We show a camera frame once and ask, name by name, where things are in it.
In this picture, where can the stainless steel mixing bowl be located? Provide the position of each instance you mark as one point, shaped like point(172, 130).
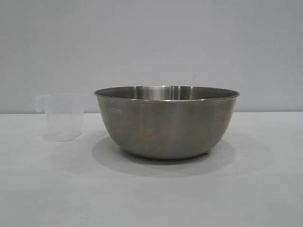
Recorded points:
point(165, 123)

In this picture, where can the clear plastic measuring cup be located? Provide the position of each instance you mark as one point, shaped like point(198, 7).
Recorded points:
point(59, 113)

